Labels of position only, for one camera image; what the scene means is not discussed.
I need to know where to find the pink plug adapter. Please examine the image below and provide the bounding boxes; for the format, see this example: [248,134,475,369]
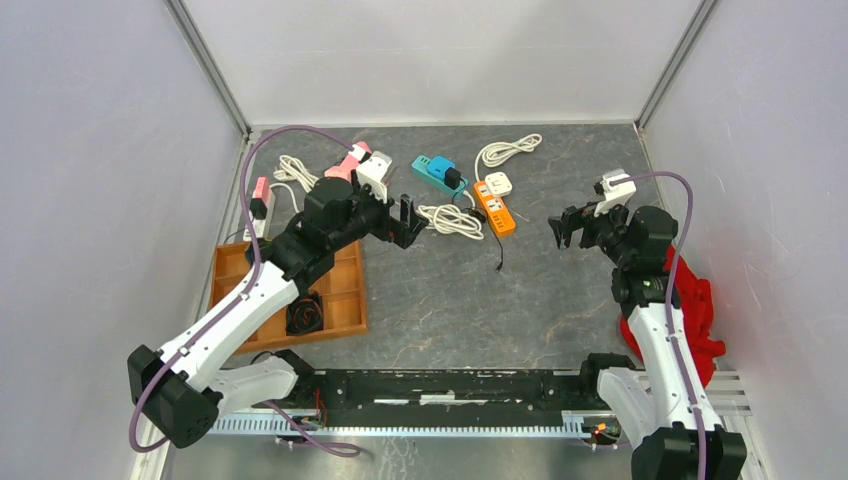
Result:
[252,176,270,203]

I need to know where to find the white coiled cable top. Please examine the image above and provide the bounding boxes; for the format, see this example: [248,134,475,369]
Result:
[474,133,544,184]

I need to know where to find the dark rolled cloth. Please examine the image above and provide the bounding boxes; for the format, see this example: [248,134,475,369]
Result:
[285,291,324,336]

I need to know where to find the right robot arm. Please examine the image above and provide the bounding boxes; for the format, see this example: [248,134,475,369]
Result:
[548,202,748,479]

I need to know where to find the thin black adapter cord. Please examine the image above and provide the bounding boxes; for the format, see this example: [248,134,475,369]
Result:
[454,188,505,274]

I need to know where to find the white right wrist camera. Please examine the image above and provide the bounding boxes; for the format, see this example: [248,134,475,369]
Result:
[594,169,637,217]

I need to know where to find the red cloth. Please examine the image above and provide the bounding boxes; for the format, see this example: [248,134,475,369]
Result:
[619,245,726,388]

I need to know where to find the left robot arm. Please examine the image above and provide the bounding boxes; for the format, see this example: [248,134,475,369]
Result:
[127,177,428,453]

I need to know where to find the pink triangular power strip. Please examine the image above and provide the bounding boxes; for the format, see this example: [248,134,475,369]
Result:
[323,141,372,182]

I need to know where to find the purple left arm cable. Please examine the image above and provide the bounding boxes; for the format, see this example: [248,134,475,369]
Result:
[128,125,362,459]

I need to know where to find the white coiled cable centre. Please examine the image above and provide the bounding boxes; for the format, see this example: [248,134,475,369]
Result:
[415,203,487,242]

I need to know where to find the orange power strip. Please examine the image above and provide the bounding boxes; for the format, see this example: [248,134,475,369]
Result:
[473,181,516,239]

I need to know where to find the orange wooden tray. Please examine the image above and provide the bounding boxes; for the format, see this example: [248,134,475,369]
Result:
[209,241,368,354]

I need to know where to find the white power strip left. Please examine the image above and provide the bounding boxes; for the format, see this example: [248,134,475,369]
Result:
[248,182,276,238]

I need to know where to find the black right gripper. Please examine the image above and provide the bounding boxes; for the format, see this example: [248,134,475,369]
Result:
[547,194,634,267]

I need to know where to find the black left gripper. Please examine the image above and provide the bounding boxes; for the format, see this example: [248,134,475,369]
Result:
[329,169,428,251]

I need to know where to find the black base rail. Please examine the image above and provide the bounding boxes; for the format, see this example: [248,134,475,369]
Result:
[272,349,635,433]

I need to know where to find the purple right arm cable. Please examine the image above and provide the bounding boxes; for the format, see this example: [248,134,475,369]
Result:
[609,170,709,480]

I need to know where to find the teal power strip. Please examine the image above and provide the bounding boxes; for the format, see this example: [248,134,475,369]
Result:
[411,155,469,195]

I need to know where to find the blue square plug adapter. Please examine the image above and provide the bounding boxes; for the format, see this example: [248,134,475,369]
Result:
[426,156,455,183]

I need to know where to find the black power adapter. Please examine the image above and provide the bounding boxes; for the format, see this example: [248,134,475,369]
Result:
[443,167,463,191]

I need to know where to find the white square plug adapter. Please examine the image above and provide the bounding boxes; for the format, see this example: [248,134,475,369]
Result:
[484,172,513,197]

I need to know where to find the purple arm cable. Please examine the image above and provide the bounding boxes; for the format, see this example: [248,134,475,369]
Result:
[609,170,709,480]
[128,125,362,459]

